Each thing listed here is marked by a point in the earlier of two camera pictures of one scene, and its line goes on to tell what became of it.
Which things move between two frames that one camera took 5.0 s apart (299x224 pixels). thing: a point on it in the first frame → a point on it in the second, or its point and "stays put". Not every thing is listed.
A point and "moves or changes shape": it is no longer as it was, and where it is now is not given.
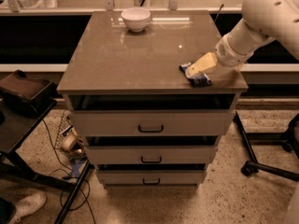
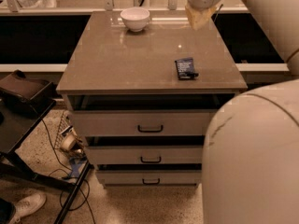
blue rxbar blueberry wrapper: (200, 79) moves or changes shape
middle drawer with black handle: (150, 155) stays put
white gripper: (226, 55) → (204, 1)
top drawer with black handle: (152, 122) stays put
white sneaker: (28, 204) stays put
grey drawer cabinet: (144, 125) stays put
